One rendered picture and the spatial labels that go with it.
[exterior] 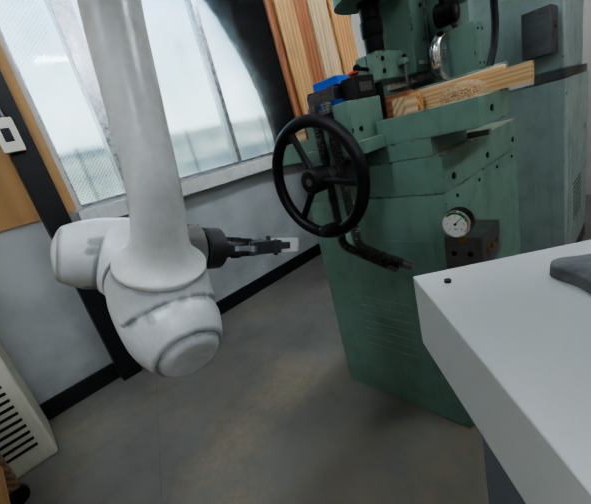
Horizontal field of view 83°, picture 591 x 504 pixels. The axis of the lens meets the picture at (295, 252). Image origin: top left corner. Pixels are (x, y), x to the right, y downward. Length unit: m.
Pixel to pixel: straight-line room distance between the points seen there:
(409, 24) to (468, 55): 0.18
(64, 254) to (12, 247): 1.35
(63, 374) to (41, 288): 0.42
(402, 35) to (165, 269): 0.95
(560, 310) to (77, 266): 0.54
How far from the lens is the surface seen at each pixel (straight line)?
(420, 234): 0.90
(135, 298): 0.38
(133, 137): 0.37
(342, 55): 3.02
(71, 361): 1.98
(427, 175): 0.85
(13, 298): 1.88
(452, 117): 0.81
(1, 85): 1.86
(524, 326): 0.38
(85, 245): 0.51
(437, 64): 1.08
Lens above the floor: 0.91
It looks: 18 degrees down
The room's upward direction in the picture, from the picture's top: 15 degrees counter-clockwise
